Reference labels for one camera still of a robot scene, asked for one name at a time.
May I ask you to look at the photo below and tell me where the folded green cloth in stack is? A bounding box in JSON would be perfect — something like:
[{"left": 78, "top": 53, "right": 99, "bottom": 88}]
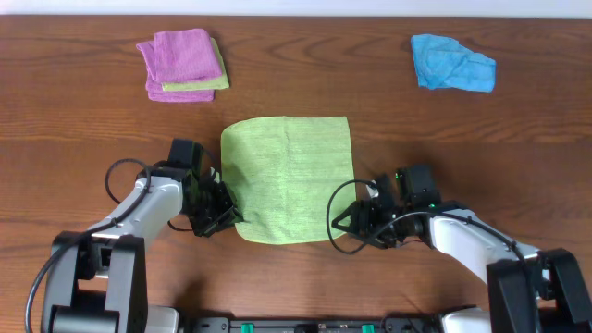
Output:
[{"left": 161, "top": 38, "right": 230, "bottom": 92}]

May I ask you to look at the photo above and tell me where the left black cable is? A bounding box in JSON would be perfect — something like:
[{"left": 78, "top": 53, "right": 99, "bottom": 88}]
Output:
[{"left": 23, "top": 157, "right": 195, "bottom": 333}]

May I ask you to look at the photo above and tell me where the top folded purple cloth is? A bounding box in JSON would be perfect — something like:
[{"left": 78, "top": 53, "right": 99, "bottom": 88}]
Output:
[{"left": 154, "top": 29, "right": 222, "bottom": 83}]

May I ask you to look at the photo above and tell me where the light green microfiber cloth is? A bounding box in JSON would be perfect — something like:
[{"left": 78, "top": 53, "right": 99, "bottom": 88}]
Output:
[{"left": 220, "top": 117, "right": 356, "bottom": 245}]

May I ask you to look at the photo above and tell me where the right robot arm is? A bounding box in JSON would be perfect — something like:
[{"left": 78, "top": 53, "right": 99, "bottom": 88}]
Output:
[{"left": 327, "top": 165, "right": 591, "bottom": 332}]

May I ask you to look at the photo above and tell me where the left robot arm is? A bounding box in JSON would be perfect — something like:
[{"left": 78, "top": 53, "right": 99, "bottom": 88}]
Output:
[{"left": 30, "top": 139, "right": 240, "bottom": 332}]

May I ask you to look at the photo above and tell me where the folded purple cloth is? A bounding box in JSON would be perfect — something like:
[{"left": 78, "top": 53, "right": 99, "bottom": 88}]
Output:
[
  {"left": 135, "top": 40, "right": 216, "bottom": 104},
  {"left": 154, "top": 29, "right": 222, "bottom": 83}
]

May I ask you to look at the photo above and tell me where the right black cable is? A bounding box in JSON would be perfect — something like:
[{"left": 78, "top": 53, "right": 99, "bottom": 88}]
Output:
[{"left": 326, "top": 179, "right": 542, "bottom": 297}]

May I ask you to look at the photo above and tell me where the black cable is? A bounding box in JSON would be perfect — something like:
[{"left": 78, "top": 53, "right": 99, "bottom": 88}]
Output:
[
  {"left": 23, "top": 157, "right": 195, "bottom": 333},
  {"left": 326, "top": 179, "right": 542, "bottom": 297}
]

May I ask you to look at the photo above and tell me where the blue crumpled cloth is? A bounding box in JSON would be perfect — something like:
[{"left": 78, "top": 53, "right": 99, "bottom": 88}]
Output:
[{"left": 411, "top": 34, "right": 497, "bottom": 93}]

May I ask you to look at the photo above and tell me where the bottom folded purple cloth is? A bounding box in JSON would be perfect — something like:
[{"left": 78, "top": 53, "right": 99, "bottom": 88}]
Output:
[{"left": 135, "top": 40, "right": 216, "bottom": 104}]

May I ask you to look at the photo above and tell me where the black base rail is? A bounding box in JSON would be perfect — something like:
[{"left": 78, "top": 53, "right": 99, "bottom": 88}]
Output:
[{"left": 178, "top": 316, "right": 444, "bottom": 333}]

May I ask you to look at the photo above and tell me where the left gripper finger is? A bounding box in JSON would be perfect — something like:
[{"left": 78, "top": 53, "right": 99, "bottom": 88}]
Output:
[
  {"left": 220, "top": 182, "right": 243, "bottom": 224},
  {"left": 191, "top": 213, "right": 235, "bottom": 238}
]

